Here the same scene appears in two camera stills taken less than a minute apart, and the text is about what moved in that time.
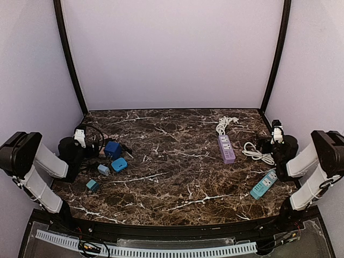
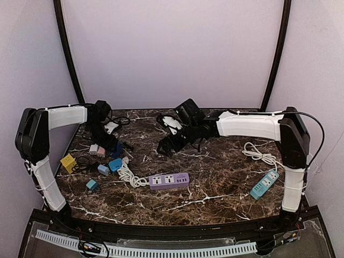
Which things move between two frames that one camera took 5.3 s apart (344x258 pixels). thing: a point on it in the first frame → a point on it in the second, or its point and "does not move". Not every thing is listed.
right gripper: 267,145 → 170,141
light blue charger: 104,170 does not move
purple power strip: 225,145 → 168,180
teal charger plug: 93,185 does not move
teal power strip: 258,191 does not move
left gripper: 90,145 → 108,140
